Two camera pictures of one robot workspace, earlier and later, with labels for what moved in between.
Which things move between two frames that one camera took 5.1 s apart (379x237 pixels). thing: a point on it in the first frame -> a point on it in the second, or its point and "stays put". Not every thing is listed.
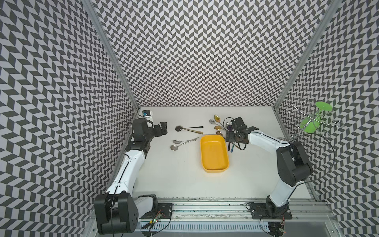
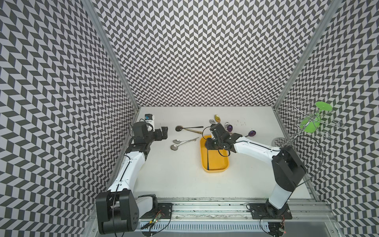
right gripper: x=229 y=137 -> x=208 y=144
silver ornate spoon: x=175 y=141 stays put
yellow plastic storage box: x=214 y=155 stays put
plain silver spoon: x=175 y=147 stays put
